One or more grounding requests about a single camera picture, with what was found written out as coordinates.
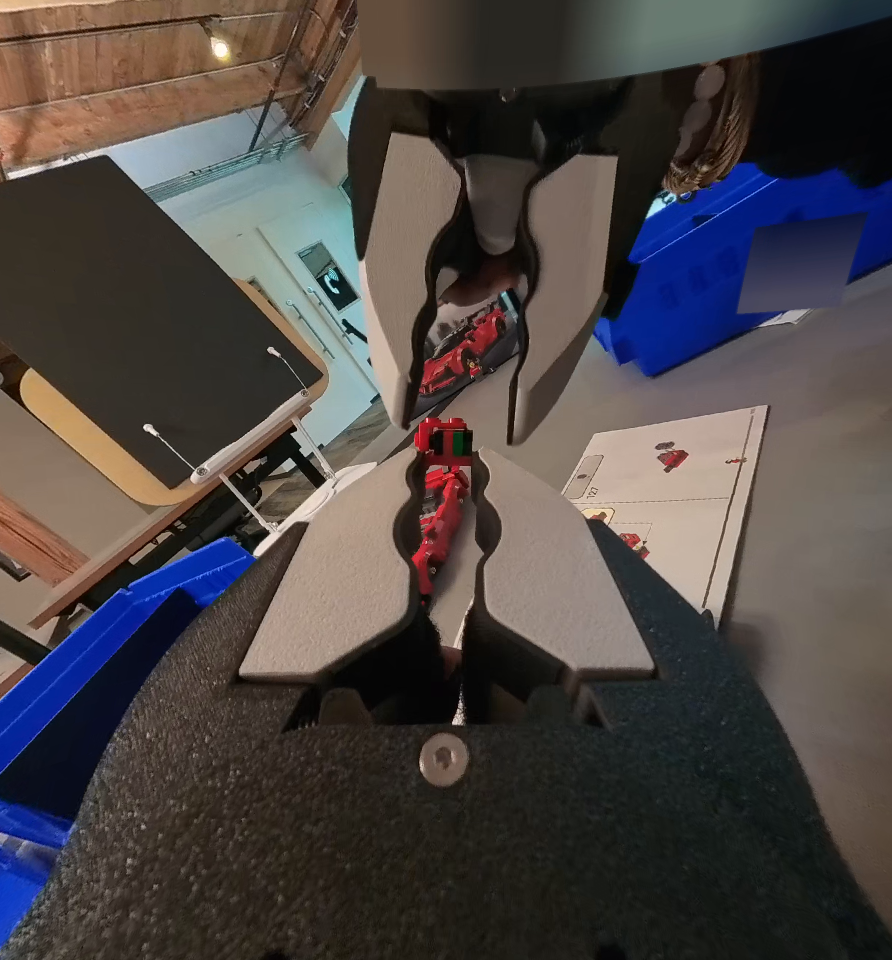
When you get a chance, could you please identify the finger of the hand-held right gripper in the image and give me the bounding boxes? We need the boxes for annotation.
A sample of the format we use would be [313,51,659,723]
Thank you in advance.
[361,132,468,430]
[507,152,619,447]

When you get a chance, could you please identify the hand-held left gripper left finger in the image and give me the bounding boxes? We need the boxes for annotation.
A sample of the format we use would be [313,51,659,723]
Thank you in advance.
[238,447,428,687]

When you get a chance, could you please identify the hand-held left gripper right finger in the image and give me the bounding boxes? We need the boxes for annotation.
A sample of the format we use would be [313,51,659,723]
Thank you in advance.
[474,447,657,691]

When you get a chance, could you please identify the small red green lego assembly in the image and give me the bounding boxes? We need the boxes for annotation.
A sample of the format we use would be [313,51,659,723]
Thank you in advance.
[414,416,477,460]

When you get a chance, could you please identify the person's right forearm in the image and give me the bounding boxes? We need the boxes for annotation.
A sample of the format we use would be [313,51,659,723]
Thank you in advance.
[746,52,892,189]

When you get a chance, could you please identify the red lego car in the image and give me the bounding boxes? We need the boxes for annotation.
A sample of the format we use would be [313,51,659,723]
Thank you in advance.
[410,461,484,597]

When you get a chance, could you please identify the lego set box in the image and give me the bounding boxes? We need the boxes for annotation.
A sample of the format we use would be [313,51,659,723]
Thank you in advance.
[408,296,529,421]

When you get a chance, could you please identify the lego instruction booklet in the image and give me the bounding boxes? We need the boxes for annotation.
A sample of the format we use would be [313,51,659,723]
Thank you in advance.
[562,405,771,630]

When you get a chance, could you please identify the black phone sign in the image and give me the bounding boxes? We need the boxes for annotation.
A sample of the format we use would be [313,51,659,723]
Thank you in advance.
[298,240,362,315]

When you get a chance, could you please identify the wooden desk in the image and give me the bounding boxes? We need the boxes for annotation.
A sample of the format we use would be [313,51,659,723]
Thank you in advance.
[29,420,319,631]

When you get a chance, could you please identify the blue bin with black divider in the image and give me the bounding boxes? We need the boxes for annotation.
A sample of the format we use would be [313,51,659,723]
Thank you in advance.
[0,536,259,822]

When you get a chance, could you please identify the black panel on white stand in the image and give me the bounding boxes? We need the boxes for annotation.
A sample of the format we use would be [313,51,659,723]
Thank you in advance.
[0,153,378,537]

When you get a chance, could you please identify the gold bracelet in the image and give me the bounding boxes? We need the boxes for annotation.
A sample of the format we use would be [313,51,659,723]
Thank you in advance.
[662,54,763,195]

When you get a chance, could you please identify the white bead bracelet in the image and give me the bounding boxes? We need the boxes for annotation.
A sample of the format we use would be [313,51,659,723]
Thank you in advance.
[674,63,726,162]

